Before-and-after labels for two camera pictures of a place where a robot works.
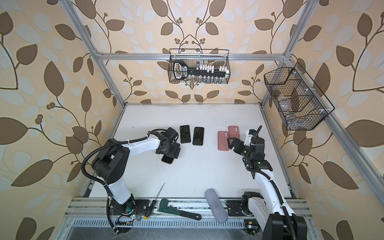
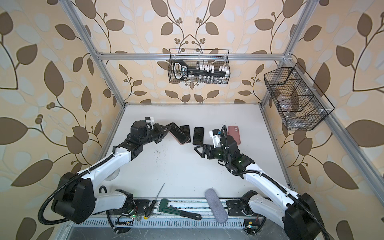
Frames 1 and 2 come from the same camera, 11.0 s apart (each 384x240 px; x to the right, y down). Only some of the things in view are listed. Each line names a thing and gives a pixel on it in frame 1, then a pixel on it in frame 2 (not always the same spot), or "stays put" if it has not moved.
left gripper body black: (171, 150) -> (155, 134)
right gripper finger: (234, 142) -> (203, 146)
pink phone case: (233, 132) stays put
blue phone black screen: (198, 136) stays put
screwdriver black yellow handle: (151, 205) stays put
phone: (185, 134) stays put
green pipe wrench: (162, 207) stays put
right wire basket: (300, 103) stays put
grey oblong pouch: (216, 205) stays put
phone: (167, 160) -> (178, 134)
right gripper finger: (237, 148) -> (202, 155)
